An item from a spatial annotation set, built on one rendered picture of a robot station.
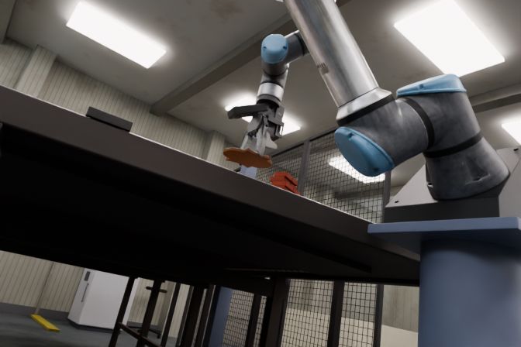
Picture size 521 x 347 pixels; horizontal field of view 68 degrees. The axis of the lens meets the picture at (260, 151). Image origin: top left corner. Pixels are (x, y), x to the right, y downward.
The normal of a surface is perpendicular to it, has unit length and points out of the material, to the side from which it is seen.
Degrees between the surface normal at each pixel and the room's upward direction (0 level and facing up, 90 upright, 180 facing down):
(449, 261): 90
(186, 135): 90
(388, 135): 106
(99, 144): 90
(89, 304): 90
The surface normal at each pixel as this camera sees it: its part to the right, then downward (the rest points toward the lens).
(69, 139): 0.51, -0.23
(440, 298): -0.81, -0.36
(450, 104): 0.11, 0.02
